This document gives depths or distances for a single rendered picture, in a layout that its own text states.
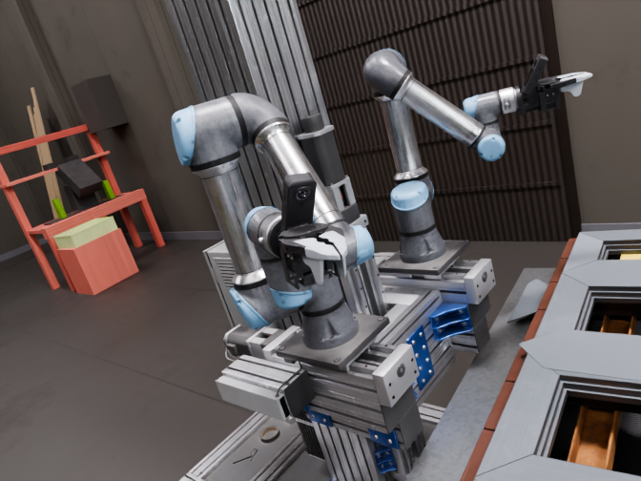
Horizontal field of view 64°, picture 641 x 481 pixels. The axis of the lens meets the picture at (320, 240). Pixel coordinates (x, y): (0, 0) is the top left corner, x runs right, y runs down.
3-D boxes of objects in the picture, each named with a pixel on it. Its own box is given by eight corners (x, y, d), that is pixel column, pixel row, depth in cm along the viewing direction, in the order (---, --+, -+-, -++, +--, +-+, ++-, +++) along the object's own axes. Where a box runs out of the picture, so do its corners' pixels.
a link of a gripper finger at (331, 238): (367, 283, 69) (338, 267, 77) (361, 241, 67) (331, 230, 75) (346, 290, 67) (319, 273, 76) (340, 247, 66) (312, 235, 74)
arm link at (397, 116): (400, 221, 172) (359, 55, 155) (403, 208, 185) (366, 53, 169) (435, 215, 168) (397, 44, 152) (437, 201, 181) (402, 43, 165)
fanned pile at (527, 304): (568, 279, 197) (568, 270, 196) (547, 334, 168) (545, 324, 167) (535, 279, 204) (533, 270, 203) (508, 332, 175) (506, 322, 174)
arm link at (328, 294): (351, 297, 128) (337, 248, 124) (303, 320, 124) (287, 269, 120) (331, 285, 139) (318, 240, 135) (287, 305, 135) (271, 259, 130)
